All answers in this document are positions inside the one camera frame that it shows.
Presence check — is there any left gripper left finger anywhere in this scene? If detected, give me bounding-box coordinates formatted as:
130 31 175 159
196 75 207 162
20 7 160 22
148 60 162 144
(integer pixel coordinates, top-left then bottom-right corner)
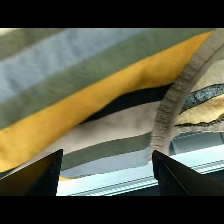
0 148 64 197

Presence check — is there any silver frame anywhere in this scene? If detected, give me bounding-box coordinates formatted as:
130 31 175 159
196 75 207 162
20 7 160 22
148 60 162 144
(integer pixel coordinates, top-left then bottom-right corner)
56 131 224 197

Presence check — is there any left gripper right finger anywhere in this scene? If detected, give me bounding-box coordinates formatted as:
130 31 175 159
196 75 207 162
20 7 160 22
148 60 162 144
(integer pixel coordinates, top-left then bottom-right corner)
151 149 224 197

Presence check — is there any striped knitted sweater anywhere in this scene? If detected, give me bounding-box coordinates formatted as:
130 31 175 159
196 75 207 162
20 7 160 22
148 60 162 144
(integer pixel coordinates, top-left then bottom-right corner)
0 28 224 183

